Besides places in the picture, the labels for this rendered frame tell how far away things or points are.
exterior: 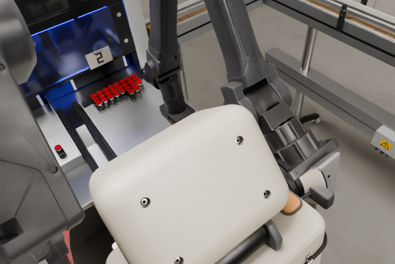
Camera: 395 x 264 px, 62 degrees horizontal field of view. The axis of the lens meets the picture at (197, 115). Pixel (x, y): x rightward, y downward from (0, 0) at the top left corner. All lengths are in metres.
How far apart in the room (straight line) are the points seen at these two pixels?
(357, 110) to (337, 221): 0.61
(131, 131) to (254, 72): 0.61
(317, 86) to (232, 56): 1.22
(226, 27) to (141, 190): 0.31
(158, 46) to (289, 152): 0.40
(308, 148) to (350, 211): 1.42
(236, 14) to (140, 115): 0.66
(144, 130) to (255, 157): 0.72
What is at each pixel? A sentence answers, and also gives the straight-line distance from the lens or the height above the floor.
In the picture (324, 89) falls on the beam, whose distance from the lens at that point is 1.73.
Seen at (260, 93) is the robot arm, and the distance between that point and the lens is 0.58.
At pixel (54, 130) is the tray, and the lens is 1.19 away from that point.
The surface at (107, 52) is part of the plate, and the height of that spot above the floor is 1.03.
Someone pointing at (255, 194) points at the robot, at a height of 1.32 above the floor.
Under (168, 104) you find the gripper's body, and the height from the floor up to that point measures 1.04.
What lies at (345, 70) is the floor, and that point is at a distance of 2.78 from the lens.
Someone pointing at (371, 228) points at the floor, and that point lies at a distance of 1.97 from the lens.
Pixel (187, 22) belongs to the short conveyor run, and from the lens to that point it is 1.46.
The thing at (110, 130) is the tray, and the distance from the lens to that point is 1.11.
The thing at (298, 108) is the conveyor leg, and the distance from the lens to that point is 1.97.
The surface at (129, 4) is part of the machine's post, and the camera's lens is 1.16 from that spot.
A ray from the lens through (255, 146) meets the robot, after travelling 0.39.
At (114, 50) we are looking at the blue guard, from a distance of 1.20.
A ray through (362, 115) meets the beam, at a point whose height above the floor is 0.53.
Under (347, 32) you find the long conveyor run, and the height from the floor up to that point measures 0.90.
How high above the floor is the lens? 1.66
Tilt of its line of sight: 46 degrees down
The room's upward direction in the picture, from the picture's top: 7 degrees counter-clockwise
